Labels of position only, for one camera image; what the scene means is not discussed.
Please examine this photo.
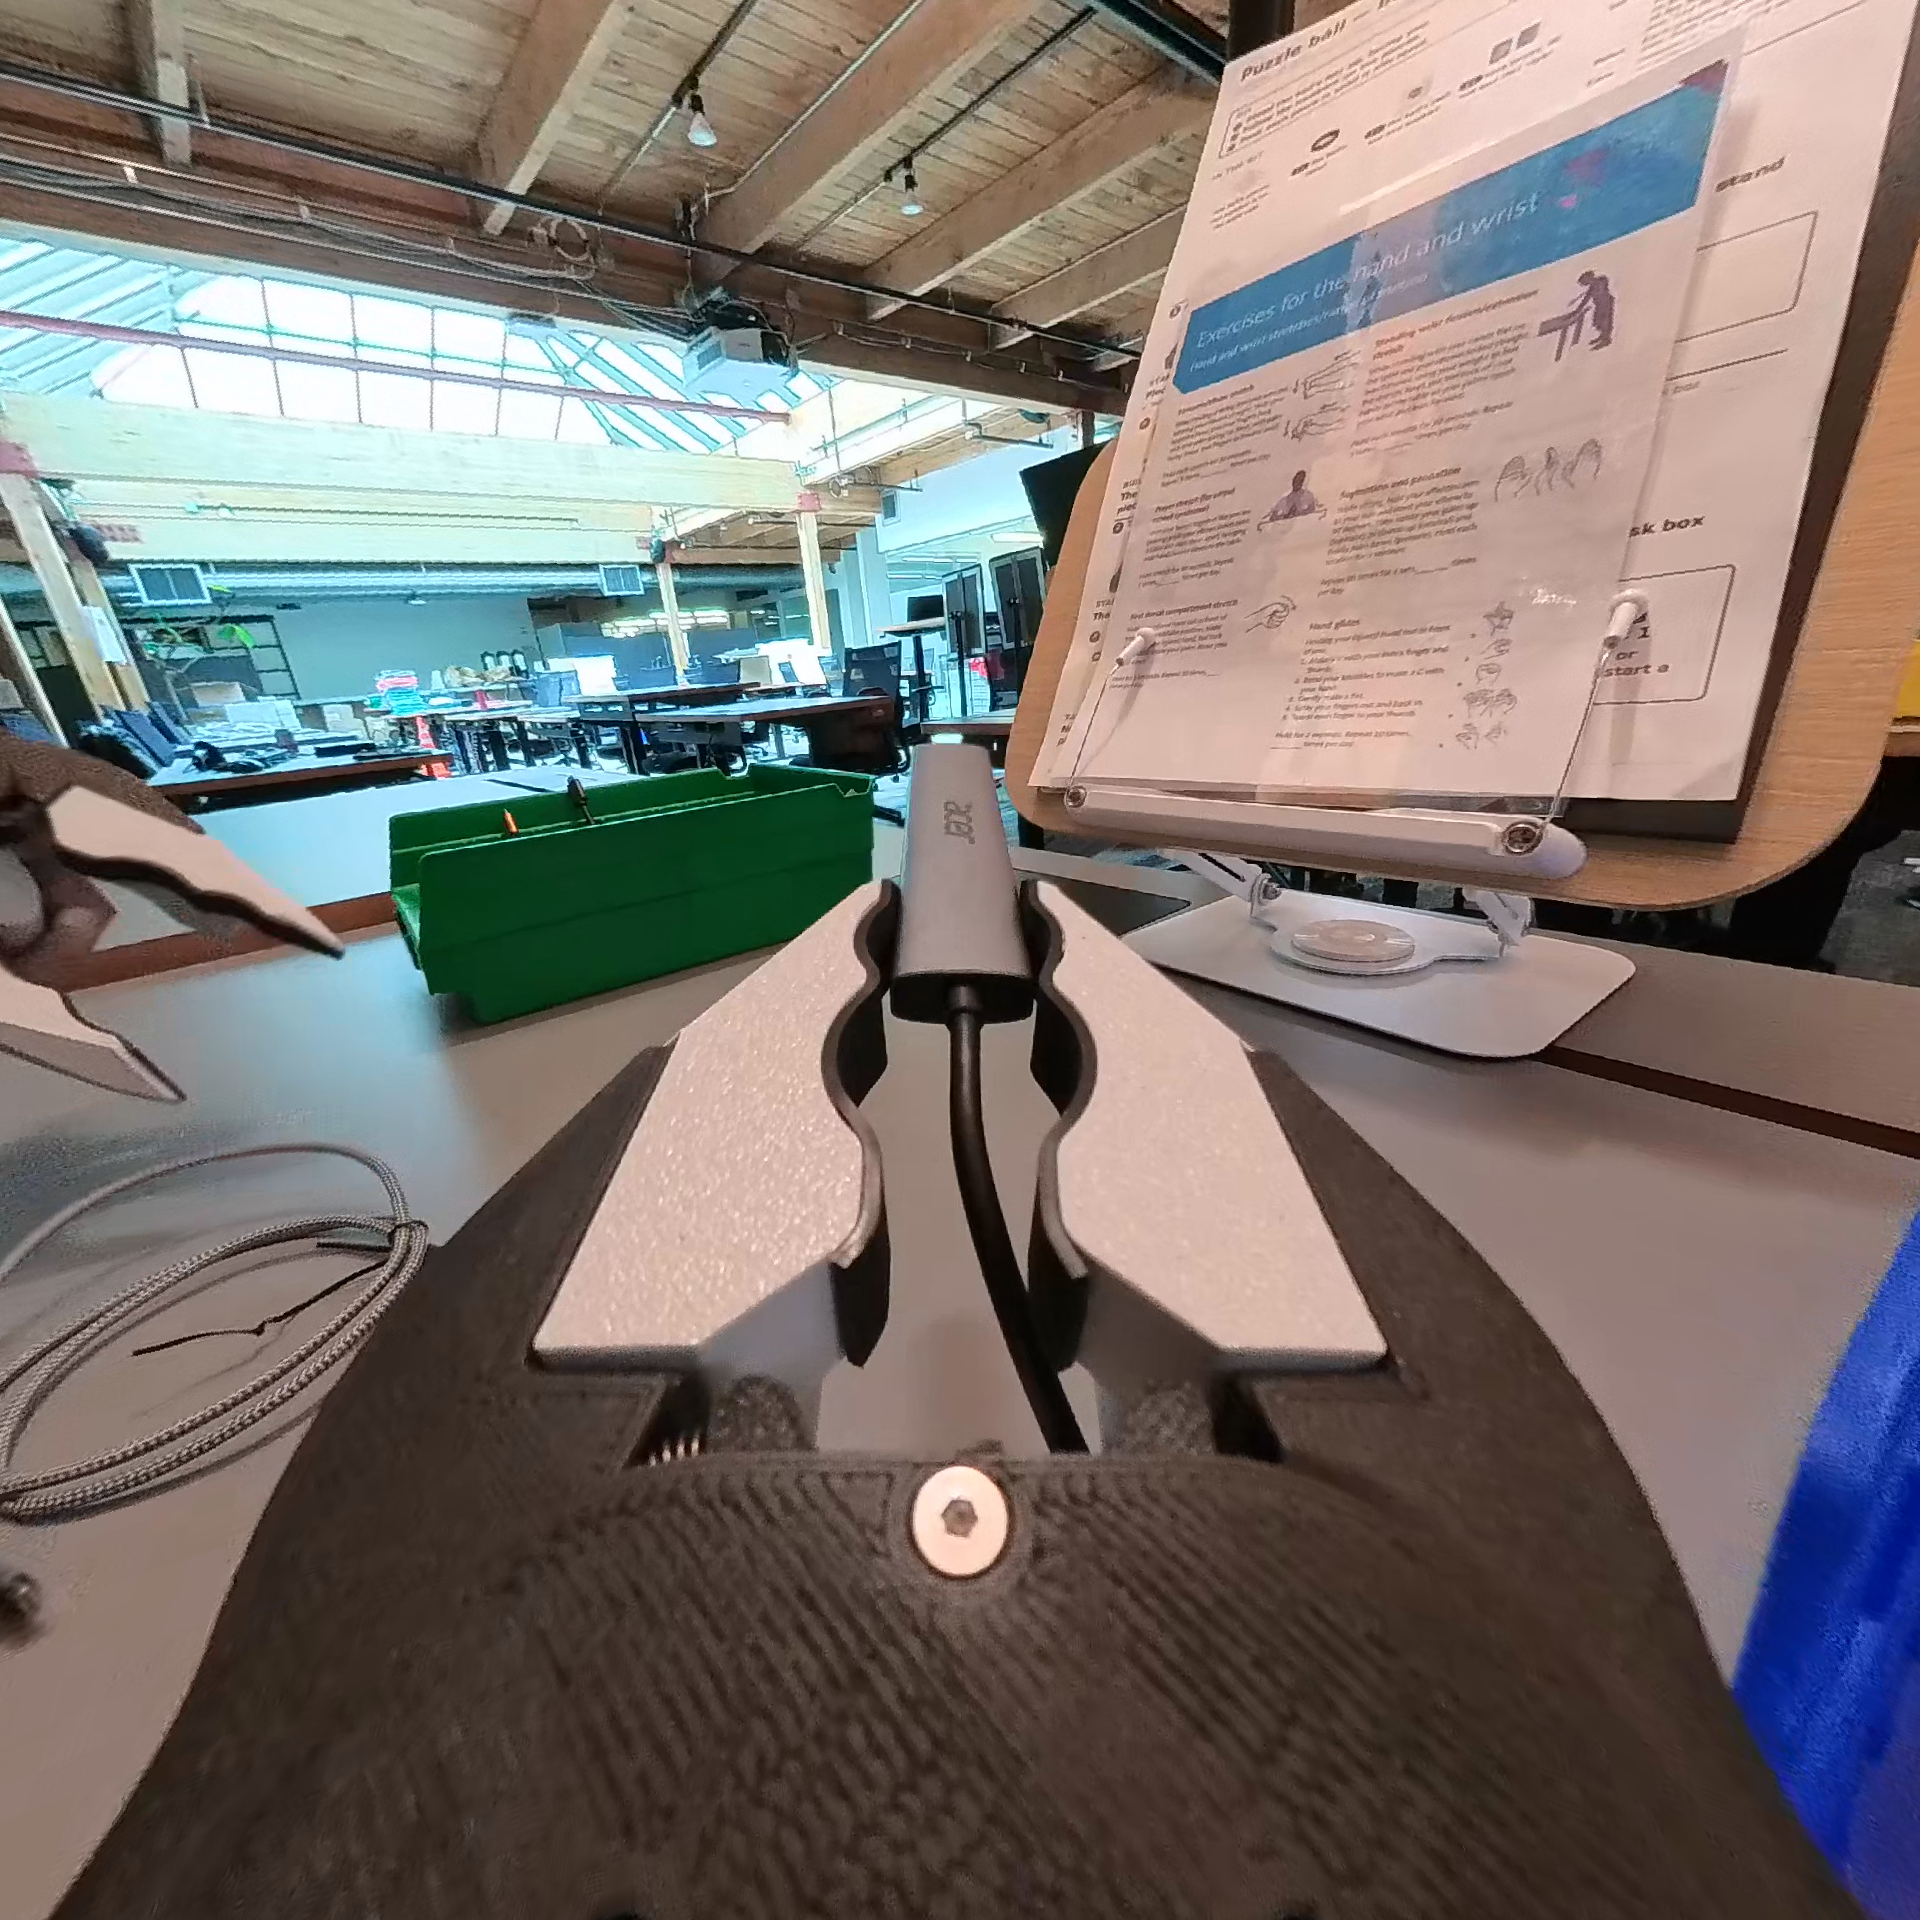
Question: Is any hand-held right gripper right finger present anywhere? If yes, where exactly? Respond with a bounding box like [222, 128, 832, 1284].
[1024, 881, 1392, 1374]

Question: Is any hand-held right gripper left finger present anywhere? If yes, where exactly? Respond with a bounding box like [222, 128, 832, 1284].
[528, 877, 905, 1379]

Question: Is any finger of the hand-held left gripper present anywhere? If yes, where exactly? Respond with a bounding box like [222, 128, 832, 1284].
[0, 961, 193, 1109]
[42, 779, 350, 965]

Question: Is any green plastic bin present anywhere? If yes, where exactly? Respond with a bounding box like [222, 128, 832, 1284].
[386, 758, 875, 1033]

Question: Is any grey braided cable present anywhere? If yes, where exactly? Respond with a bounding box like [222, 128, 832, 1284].
[0, 1142, 435, 1528]

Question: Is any grey usb hub small logo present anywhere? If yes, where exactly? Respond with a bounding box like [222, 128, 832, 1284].
[890, 744, 1094, 1457]

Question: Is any blue plastic bin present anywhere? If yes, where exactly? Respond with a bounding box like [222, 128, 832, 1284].
[1728, 1212, 1920, 1920]

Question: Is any black flat panel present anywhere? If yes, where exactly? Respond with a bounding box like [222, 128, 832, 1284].
[1018, 843, 1203, 944]

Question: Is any laminated printed sheet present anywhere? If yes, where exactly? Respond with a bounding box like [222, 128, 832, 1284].
[1030, 59, 1742, 825]

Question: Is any ceiling projector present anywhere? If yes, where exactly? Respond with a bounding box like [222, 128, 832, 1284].
[680, 297, 800, 396]

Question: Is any white printed instruction sheet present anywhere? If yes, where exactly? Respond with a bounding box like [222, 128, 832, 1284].
[1200, 0, 1893, 804]

